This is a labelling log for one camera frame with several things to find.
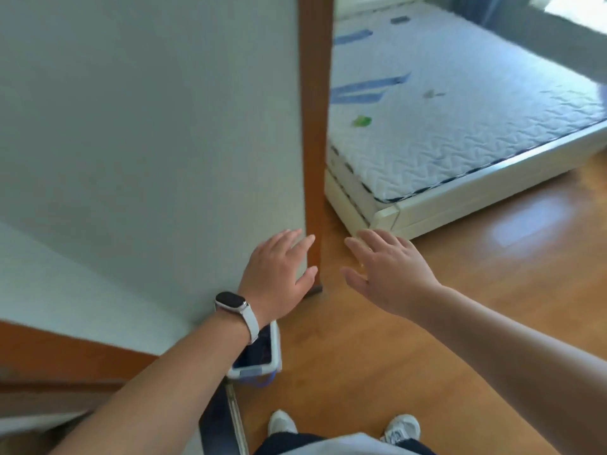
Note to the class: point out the long blue tape strips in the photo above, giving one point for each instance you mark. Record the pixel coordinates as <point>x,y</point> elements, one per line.
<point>365,87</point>

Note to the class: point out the person's right hand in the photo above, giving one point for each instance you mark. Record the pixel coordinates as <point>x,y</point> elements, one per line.
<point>396,279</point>

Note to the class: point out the blue grey curtain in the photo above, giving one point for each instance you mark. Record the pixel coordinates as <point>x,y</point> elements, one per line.
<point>472,7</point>

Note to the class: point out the person's dark and white clothing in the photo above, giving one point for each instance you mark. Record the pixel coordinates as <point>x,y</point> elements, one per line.
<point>341,445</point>

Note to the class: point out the person's left thumb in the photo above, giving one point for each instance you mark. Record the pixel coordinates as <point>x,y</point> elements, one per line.
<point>307,278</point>

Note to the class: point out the white quilted mattress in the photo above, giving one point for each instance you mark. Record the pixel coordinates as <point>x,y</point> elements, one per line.
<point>455,113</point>

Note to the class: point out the person's right middle finger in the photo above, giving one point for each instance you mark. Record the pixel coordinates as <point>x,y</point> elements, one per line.
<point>374,239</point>

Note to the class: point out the person's left hand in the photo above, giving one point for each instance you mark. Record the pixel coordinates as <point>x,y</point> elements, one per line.
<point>272,279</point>

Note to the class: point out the small dark blue tape piece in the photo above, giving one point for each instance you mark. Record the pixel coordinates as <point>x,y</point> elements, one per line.
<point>400,20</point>

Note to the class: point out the person's left forearm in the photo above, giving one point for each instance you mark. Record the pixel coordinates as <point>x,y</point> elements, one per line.
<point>161,388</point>

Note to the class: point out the bright window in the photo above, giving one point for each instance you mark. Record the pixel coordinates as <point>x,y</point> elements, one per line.
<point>576,9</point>

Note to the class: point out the person's white shoe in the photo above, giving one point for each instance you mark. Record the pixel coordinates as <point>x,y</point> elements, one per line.
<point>402,428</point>
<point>282,423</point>

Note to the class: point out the white bed frame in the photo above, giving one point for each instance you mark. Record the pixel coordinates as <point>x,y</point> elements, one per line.
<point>455,198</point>

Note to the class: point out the person's right forearm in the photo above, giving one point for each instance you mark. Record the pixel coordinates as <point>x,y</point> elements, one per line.
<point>512,364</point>

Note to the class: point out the person's right white shoe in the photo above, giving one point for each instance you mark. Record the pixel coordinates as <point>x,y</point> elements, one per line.
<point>402,428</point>

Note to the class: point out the metal pole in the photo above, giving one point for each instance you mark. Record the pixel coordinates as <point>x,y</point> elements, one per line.
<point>237,416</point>

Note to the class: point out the short blue tape strip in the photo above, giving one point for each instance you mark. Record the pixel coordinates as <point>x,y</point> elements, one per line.
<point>353,36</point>

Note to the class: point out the person's left white shoe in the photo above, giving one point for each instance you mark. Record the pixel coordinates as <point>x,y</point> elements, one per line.
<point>282,423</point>

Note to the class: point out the brown wooden door frame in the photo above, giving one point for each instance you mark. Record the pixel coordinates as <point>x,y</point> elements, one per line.
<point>61,353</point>
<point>314,137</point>

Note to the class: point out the small green object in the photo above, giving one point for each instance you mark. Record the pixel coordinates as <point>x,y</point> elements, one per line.
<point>362,121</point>

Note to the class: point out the person's right thumb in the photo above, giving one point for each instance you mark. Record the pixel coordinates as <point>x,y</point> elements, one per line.
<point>353,278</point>

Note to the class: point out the white smart watch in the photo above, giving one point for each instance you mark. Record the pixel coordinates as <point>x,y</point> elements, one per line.
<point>237,307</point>

